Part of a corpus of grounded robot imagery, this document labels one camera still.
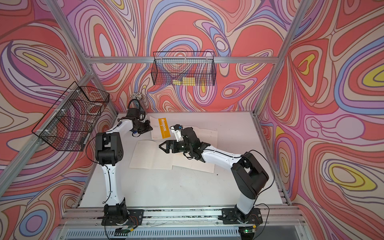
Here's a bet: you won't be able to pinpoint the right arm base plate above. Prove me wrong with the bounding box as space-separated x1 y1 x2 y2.
218 208 263 226

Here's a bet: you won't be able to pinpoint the mesh pencil cup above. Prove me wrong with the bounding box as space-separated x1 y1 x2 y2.
131 93 145 103

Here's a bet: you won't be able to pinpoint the yellow sticky notes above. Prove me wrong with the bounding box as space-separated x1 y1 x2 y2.
172 77 196 86

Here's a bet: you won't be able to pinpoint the left wire basket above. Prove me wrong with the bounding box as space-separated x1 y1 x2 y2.
32 82 110 152

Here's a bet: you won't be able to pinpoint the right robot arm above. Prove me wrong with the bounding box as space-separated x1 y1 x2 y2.
159 125 269 225

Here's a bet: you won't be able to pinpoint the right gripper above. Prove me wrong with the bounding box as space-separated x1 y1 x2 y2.
159 139 193 154

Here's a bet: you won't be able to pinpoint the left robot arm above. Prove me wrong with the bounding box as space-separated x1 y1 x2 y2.
95 99 153 220

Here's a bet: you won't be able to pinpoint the back wire basket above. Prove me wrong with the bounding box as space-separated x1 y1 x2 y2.
151 51 217 87

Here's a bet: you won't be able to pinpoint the wire basket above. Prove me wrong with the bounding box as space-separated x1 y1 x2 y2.
151 51 217 87
32 82 110 152

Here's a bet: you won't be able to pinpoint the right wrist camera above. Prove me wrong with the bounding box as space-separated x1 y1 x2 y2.
170 124 183 142

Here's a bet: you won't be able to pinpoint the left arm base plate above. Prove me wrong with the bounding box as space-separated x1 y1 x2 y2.
102 209 144 227

